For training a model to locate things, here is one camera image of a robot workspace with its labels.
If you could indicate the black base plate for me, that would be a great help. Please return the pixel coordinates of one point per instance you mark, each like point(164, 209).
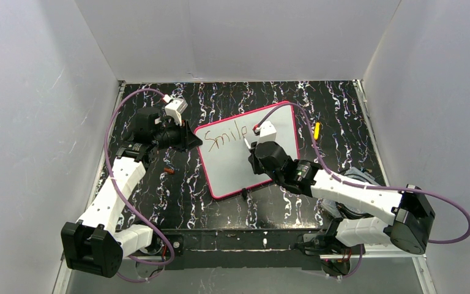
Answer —
point(257, 248)

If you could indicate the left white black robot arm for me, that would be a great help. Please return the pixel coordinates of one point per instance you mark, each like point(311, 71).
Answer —
point(92, 244)

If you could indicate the red marker cap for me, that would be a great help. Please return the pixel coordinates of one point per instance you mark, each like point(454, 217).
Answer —
point(169, 171)

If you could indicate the white marker pen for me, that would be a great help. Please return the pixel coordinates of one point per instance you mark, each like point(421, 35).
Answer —
point(247, 143)

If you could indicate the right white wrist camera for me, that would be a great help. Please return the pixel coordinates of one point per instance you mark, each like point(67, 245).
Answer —
point(265, 132)

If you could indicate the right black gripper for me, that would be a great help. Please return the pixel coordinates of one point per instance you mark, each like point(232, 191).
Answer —
point(253, 158)

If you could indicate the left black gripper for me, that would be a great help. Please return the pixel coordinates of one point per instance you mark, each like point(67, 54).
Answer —
point(184, 136)

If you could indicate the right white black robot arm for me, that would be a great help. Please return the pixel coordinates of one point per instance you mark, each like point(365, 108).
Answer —
point(402, 217)

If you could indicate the yellow marker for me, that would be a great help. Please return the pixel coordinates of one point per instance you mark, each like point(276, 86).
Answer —
point(316, 130)

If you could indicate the black whiteboard stand clip left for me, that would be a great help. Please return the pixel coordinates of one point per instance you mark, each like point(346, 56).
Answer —
point(244, 194)

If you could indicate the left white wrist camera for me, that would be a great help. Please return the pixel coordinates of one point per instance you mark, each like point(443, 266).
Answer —
point(175, 106)

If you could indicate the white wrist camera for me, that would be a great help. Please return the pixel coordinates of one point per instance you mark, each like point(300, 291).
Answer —
point(175, 106)
point(265, 132)

